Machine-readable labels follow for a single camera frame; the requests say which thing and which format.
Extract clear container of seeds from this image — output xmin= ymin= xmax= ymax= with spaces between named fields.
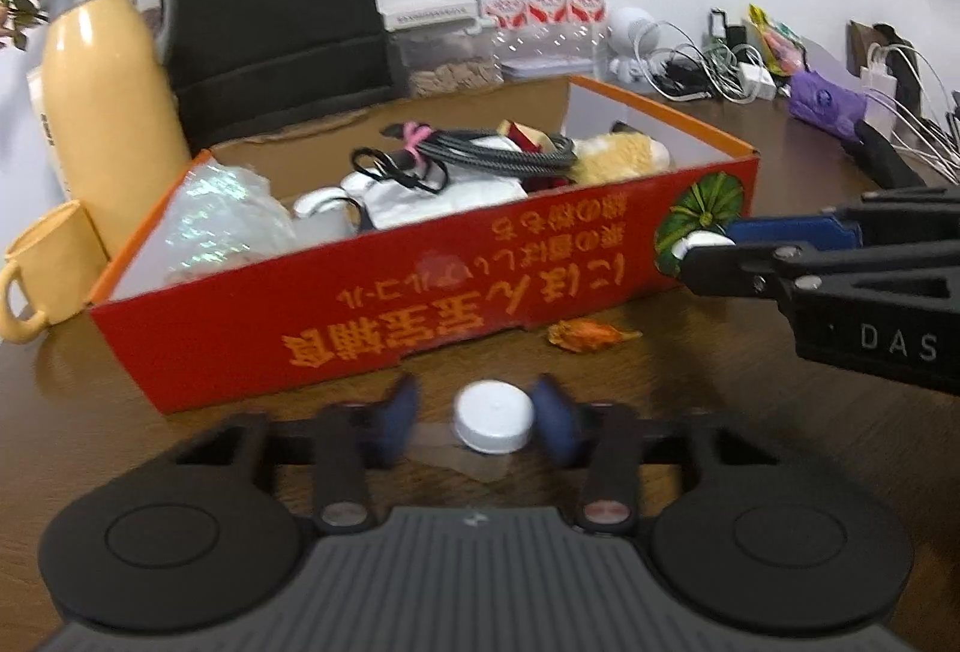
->
xmin=390 ymin=18 xmax=505 ymax=98

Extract brown paper bag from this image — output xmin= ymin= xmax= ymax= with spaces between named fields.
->
xmin=847 ymin=20 xmax=901 ymax=76

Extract small white desk fan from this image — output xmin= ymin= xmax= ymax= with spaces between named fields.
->
xmin=604 ymin=7 xmax=665 ymax=91

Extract pile of chargers and cables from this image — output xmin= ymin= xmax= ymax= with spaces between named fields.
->
xmin=652 ymin=22 xmax=777 ymax=102

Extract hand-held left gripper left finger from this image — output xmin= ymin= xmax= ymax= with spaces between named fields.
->
xmin=176 ymin=371 xmax=422 ymax=536

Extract red cardboard box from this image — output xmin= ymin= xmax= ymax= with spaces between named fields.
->
xmin=88 ymin=74 xmax=763 ymax=414

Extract black paper bag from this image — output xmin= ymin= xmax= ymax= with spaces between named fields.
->
xmin=154 ymin=0 xmax=410 ymax=157

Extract clear plastic bag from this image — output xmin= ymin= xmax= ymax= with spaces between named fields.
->
xmin=161 ymin=164 xmax=298 ymax=283

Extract red and cream small box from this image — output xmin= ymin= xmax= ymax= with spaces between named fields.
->
xmin=499 ymin=119 xmax=549 ymax=155

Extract yellow mug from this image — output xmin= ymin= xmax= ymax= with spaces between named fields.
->
xmin=0 ymin=200 xmax=110 ymax=344

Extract white small plastic piece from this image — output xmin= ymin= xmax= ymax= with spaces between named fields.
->
xmin=671 ymin=230 xmax=736 ymax=268

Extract white cable bundle with charger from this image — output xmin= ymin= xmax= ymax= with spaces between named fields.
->
xmin=859 ymin=43 xmax=960 ymax=167

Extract yellow snack packet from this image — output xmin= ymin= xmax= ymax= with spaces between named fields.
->
xmin=748 ymin=5 xmax=809 ymax=77

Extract white milk carton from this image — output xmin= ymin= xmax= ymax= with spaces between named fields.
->
xmin=26 ymin=65 xmax=65 ymax=193

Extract yellow and white plush sheep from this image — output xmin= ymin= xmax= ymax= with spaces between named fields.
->
xmin=574 ymin=123 xmax=673 ymax=187

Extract white flat box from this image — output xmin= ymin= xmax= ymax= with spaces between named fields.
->
xmin=379 ymin=3 xmax=481 ymax=33

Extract white charger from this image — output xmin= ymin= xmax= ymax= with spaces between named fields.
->
xmin=739 ymin=63 xmax=778 ymax=101

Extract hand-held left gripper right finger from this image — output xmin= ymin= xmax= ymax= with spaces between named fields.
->
xmin=527 ymin=371 xmax=762 ymax=538

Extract white round cap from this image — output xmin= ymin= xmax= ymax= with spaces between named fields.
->
xmin=454 ymin=382 xmax=535 ymax=455

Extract purple plastic bag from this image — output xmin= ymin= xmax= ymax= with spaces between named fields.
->
xmin=789 ymin=68 xmax=871 ymax=137

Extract black object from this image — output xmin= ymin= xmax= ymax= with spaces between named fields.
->
xmin=844 ymin=119 xmax=928 ymax=189

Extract black small device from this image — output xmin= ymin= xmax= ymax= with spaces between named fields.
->
xmin=709 ymin=8 xmax=751 ymax=53

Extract braided cable with pink tie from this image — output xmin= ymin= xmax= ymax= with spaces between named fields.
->
xmin=382 ymin=123 xmax=580 ymax=182

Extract white small case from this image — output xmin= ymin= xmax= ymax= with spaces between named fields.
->
xmin=292 ymin=187 xmax=354 ymax=223

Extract black cable bundle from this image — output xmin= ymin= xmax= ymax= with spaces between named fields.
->
xmin=646 ymin=43 xmax=715 ymax=100

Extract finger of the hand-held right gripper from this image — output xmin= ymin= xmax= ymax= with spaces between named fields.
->
xmin=726 ymin=185 xmax=960 ymax=253
xmin=677 ymin=243 xmax=960 ymax=306

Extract orange candy wrapper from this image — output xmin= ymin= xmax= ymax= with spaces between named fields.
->
xmin=546 ymin=318 xmax=644 ymax=354

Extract yellow thermos jug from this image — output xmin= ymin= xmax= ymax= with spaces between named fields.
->
xmin=37 ymin=0 xmax=193 ymax=257

